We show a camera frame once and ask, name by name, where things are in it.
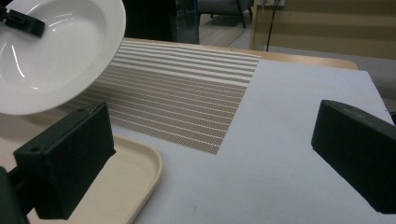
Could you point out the beige tray with rabbit print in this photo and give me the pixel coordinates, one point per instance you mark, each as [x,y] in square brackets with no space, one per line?
[124,186]

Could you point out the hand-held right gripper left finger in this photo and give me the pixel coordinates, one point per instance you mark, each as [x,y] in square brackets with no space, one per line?
[68,161]

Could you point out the white table cover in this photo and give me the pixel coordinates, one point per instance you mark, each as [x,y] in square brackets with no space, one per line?
[274,140]

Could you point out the white deep plate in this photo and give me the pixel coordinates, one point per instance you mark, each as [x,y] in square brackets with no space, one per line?
[68,56]

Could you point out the black cabinet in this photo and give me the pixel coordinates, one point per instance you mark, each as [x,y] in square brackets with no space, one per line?
[155,18]

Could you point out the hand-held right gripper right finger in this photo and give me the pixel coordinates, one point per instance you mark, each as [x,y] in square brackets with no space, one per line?
[358,149]

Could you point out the grey chair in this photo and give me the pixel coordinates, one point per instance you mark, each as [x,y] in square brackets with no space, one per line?
[227,7]

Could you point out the striped woven placemat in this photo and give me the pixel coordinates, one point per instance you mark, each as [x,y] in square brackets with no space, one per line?
[180,93]

